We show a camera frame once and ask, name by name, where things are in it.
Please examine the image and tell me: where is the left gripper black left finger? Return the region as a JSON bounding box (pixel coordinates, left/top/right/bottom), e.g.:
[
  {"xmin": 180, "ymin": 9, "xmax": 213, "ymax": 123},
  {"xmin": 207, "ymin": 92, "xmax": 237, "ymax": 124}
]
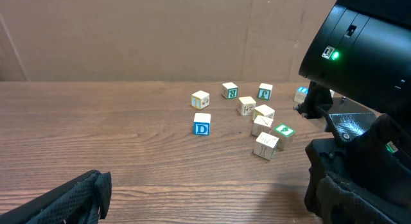
[{"xmin": 1, "ymin": 170, "xmax": 112, "ymax": 224}]

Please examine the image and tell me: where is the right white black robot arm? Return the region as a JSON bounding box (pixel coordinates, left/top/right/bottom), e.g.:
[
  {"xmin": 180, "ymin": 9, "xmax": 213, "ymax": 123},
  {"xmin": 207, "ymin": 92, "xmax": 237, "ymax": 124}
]
[{"xmin": 297, "ymin": 0, "xmax": 410, "ymax": 223}]

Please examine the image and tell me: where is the wooden block blue side left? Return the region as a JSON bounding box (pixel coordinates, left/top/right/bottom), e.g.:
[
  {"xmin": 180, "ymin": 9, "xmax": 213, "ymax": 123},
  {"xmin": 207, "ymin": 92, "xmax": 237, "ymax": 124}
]
[{"xmin": 193, "ymin": 113, "xmax": 211, "ymax": 135}]

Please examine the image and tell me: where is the wooden block red K side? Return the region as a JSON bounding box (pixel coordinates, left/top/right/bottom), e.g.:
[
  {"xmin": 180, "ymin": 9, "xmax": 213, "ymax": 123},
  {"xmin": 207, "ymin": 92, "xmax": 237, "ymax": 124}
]
[{"xmin": 251, "ymin": 115, "xmax": 274, "ymax": 137}]

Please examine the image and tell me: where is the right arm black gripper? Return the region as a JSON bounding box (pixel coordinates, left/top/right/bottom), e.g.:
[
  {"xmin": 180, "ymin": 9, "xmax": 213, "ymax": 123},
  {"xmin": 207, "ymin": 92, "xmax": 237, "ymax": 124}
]
[{"xmin": 304, "ymin": 112, "xmax": 410, "ymax": 216}]

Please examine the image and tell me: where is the cardboard board at back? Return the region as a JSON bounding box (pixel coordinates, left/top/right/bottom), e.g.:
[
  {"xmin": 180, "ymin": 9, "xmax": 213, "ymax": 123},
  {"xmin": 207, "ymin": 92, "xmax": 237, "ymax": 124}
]
[{"xmin": 1, "ymin": 0, "xmax": 336, "ymax": 82}]

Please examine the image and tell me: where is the green 4 wooden block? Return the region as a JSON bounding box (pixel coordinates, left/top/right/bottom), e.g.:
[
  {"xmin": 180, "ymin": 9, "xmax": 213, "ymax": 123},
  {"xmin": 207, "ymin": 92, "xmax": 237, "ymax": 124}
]
[{"xmin": 273, "ymin": 124, "xmax": 295, "ymax": 150}]

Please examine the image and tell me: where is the wooden block top left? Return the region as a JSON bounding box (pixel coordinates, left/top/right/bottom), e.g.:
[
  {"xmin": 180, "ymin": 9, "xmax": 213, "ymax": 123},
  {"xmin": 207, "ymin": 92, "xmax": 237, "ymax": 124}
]
[{"xmin": 191, "ymin": 90, "xmax": 209, "ymax": 110}]

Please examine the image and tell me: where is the yellow top wooden block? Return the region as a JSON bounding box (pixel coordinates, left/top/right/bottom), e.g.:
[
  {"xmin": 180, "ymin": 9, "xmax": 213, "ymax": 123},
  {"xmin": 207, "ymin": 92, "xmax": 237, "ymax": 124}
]
[{"xmin": 238, "ymin": 96, "xmax": 256, "ymax": 116}]

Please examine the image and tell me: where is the wooden block teal Q side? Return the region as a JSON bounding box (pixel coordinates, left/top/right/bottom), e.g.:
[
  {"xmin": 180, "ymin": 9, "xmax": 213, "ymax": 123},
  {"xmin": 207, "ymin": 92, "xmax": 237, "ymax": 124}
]
[{"xmin": 257, "ymin": 83, "xmax": 273, "ymax": 100}]

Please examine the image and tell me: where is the plain wooden block centre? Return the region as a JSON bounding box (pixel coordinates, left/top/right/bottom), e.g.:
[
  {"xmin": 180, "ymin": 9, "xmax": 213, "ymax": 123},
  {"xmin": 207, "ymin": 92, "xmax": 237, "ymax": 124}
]
[{"xmin": 252, "ymin": 105, "xmax": 275, "ymax": 121}]

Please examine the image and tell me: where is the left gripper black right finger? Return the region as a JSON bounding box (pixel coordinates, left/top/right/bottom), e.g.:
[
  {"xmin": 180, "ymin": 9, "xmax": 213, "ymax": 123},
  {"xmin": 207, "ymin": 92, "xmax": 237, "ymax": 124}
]
[{"xmin": 316, "ymin": 176, "xmax": 410, "ymax": 224}]

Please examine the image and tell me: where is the wooden elephant block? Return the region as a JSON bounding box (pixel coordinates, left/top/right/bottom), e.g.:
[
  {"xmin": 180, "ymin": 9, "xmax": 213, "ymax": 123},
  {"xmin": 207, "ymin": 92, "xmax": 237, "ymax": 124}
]
[{"xmin": 253, "ymin": 132, "xmax": 279, "ymax": 160}]

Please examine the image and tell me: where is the blue top wooden block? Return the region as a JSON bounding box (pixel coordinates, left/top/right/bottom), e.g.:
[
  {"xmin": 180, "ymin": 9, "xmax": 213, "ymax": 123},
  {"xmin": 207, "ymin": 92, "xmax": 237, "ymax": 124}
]
[{"xmin": 293, "ymin": 87, "xmax": 308, "ymax": 103}]

